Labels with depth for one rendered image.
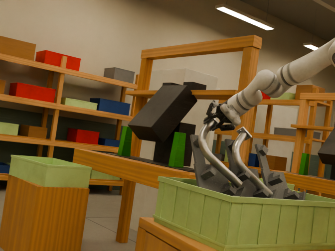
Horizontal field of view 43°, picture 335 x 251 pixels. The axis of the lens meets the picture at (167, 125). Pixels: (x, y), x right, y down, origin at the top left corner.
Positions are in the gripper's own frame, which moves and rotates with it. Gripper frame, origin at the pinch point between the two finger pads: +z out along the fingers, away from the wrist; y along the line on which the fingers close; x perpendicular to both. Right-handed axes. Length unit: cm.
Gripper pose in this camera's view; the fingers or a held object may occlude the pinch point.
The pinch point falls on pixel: (210, 123)
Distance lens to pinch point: 164.8
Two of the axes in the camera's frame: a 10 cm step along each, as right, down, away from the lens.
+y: -6.8, -7.3, -1.0
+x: -4.8, 5.4, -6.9
